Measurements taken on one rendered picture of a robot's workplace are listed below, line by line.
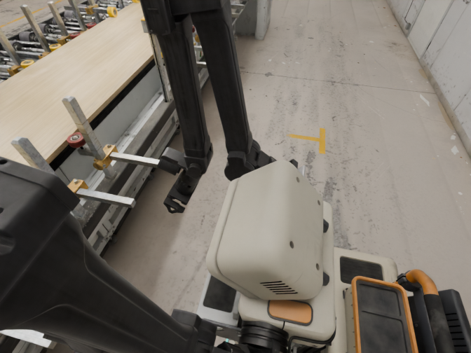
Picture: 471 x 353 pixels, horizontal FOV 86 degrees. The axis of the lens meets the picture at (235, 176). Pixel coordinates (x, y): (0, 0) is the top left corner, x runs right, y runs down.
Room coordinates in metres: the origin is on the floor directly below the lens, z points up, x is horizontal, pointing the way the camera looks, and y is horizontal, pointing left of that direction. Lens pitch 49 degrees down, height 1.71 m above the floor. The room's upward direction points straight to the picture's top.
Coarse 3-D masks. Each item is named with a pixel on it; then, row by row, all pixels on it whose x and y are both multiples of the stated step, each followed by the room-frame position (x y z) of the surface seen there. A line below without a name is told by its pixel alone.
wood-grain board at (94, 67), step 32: (96, 32) 2.28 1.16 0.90; (128, 32) 2.29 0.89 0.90; (32, 64) 1.71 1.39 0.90; (64, 64) 1.71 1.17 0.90; (96, 64) 1.71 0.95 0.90; (128, 64) 1.71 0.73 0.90; (0, 96) 1.31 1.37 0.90; (32, 96) 1.31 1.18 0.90; (64, 96) 1.31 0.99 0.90; (96, 96) 1.31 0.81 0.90; (0, 128) 1.02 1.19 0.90; (32, 128) 1.02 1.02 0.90; (64, 128) 1.02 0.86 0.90
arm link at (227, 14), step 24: (192, 0) 0.45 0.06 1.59; (216, 0) 0.44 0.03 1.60; (216, 24) 0.45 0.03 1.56; (216, 48) 0.45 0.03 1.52; (216, 72) 0.45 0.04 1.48; (216, 96) 0.45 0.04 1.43; (240, 96) 0.46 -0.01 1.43; (240, 120) 0.44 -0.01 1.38; (240, 144) 0.44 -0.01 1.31; (240, 168) 0.41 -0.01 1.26
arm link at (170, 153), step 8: (168, 152) 0.51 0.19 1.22; (176, 152) 0.52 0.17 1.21; (184, 152) 0.52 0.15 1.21; (160, 160) 0.49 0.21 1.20; (168, 160) 0.49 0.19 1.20; (176, 160) 0.49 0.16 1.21; (184, 160) 0.50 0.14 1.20; (160, 168) 0.49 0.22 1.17; (168, 168) 0.48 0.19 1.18; (176, 168) 0.48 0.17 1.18; (184, 168) 0.47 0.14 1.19; (192, 168) 0.45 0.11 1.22; (200, 168) 0.45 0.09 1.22; (192, 176) 0.45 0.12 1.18
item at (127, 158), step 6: (78, 150) 0.93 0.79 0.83; (84, 150) 0.93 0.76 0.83; (114, 156) 0.89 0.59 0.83; (120, 156) 0.89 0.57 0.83; (126, 156) 0.89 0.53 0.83; (132, 156) 0.89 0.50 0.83; (138, 156) 0.89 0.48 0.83; (132, 162) 0.86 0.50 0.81; (138, 162) 0.86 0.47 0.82; (144, 162) 0.85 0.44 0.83; (150, 162) 0.84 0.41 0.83; (156, 162) 0.84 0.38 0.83
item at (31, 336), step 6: (6, 330) 0.15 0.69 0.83; (12, 330) 0.15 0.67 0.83; (18, 330) 0.15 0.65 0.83; (24, 330) 0.15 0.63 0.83; (30, 330) 0.15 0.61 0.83; (12, 336) 0.13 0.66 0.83; (18, 336) 0.13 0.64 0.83; (24, 336) 0.13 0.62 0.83; (30, 336) 0.13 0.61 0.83; (36, 336) 0.13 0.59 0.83; (42, 336) 0.13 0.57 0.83; (36, 342) 0.12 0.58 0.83; (42, 342) 0.12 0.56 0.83; (48, 342) 0.12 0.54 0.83; (54, 342) 0.12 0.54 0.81
